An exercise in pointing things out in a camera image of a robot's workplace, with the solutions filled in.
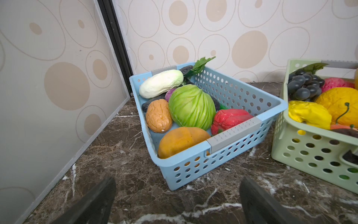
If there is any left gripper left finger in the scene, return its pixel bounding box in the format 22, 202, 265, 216
53, 177, 116, 224

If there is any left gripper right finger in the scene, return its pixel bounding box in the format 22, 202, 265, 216
239, 176, 301, 224

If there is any blue plastic basket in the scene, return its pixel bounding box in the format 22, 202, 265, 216
130, 65, 288, 190

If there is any green plastic basket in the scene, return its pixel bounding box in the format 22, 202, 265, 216
271, 59, 358, 193

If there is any red cabbage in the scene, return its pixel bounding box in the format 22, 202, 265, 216
211, 109, 253, 135

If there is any orange potato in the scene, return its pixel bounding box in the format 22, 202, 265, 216
158, 127, 211, 159

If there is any wrinkled yellow starfruit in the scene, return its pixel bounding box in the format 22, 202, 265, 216
288, 100, 332, 130

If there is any brown wrinkled potato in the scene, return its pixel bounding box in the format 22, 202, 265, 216
145, 99, 173, 133

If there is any dark brown avocado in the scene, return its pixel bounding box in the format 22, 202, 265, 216
331, 128, 358, 138

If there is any green cabbage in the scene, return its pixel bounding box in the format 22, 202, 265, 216
168, 85, 216, 131

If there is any black grape bunch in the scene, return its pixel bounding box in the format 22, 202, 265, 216
287, 69, 325, 102

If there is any white radish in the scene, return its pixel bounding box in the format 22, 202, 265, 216
139, 70, 184, 99

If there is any yellow lemon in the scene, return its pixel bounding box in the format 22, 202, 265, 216
315, 87, 358, 128

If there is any purple cabbage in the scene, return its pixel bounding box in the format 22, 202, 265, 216
165, 88, 176, 102

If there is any pink wrinkled apple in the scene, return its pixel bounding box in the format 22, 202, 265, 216
321, 77, 355, 92

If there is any green leafy vegetable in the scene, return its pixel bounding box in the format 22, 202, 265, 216
180, 56, 216, 79

